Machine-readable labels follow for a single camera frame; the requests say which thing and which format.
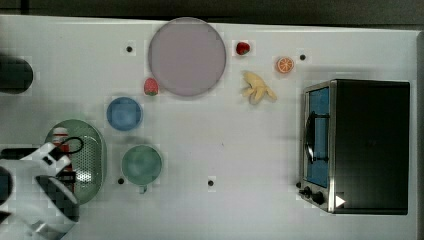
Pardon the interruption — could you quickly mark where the orange slice toy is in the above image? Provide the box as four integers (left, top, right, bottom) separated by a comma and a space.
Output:
276, 57, 294, 74

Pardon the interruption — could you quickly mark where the blue bowl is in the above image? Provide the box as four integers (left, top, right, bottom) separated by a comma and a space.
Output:
106, 97, 144, 131

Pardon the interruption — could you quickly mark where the black toaster oven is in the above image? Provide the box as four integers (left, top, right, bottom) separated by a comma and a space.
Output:
296, 79, 410, 215

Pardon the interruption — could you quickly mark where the red strawberry toy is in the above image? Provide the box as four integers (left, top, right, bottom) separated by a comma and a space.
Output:
236, 42, 250, 55

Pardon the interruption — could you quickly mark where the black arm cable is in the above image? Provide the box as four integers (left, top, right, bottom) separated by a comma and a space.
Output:
54, 136, 85, 158

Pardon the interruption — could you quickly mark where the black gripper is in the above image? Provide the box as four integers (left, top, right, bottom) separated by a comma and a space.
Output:
56, 169, 76, 193

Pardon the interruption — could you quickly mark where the black round pan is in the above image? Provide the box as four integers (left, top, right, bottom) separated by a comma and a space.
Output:
0, 55, 34, 94

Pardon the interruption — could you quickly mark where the pink strawberry toy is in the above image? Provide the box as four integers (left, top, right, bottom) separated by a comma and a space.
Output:
144, 78, 159, 96

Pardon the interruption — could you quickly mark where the yellow plush banana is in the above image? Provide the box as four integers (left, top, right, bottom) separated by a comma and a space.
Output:
242, 71, 277, 104

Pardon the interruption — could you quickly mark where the grey round plate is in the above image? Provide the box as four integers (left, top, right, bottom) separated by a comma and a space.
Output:
148, 17, 226, 97

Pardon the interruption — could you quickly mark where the green strainer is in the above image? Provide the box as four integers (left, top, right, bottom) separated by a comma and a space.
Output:
45, 119, 107, 204

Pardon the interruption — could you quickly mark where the green cup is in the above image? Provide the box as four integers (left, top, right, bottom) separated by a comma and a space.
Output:
121, 145, 163, 194

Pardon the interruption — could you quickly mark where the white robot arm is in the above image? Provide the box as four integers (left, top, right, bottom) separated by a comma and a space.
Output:
1, 143, 80, 240

